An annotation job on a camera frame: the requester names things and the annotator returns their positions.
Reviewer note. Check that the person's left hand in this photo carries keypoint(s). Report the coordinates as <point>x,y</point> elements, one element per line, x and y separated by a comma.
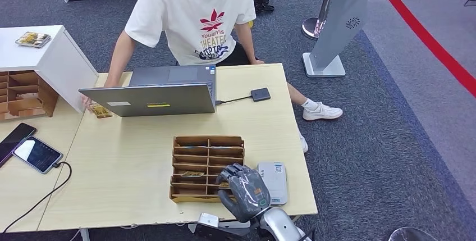
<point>256,61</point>

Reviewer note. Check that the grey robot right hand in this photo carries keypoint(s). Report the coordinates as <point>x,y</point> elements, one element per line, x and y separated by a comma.
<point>245,191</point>

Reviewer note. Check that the person's right hand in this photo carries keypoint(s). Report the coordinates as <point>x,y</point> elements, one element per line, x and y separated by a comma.
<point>88,102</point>

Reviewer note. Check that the gold patterned ID card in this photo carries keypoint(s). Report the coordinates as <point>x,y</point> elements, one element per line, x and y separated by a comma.
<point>100,111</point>

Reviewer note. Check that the gold room key card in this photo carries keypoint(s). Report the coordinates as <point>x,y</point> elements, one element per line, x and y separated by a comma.
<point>192,174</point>
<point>224,185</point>

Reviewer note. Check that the wooden slotted card organizer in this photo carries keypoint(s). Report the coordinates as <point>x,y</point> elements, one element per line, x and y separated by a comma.
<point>207,153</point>

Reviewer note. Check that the person's right forearm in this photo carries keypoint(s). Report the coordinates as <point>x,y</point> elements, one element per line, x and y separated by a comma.
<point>115,60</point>

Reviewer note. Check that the person's left forearm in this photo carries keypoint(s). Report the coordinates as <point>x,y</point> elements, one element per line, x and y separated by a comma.
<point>243,40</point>

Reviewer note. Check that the white card reader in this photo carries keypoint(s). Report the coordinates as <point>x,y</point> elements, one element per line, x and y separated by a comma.
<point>277,181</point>

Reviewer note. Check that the person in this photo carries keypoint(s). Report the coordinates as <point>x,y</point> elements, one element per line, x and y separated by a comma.
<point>197,12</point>

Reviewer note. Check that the small black USB hub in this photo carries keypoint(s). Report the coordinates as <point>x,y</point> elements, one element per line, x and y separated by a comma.
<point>260,94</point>

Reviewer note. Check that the white desk crossbar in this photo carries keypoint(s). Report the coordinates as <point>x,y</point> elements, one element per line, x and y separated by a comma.
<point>234,226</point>

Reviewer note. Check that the wooden compartment shelf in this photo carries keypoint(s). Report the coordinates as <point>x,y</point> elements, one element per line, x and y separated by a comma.
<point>46,96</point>

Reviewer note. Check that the white cabinet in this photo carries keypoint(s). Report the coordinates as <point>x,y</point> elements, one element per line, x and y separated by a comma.
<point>55,64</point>

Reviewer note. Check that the grey laptop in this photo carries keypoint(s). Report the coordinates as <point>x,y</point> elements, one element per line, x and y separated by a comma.
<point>156,99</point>

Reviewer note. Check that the smartphone with lit screen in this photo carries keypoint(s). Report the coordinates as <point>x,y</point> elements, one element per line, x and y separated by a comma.
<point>37,154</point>

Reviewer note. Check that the white sneaker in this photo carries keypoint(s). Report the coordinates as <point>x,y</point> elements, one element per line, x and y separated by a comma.
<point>321,112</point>
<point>304,142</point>

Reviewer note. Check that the stack of gold cards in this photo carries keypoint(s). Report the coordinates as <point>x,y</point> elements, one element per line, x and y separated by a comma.
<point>32,39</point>

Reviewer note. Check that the black smartphone dark screen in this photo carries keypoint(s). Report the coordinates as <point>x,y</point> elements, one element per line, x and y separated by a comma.
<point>13,140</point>

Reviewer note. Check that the grey kiosk stand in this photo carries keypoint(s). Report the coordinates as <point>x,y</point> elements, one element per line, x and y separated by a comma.
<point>336,19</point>

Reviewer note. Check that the white desk leg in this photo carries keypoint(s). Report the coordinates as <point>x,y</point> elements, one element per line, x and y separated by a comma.
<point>84,235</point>

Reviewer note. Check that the red barrier belt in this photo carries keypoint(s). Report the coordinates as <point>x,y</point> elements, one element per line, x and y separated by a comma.
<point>424,34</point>

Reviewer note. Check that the glossy grey round object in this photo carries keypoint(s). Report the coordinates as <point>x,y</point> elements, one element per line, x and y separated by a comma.
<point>411,234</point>

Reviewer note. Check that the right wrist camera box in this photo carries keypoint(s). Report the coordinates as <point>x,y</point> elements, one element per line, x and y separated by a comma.
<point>209,220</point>

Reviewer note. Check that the chrome stanchion post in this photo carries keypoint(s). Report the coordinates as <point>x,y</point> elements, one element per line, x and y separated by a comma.
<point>310,27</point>

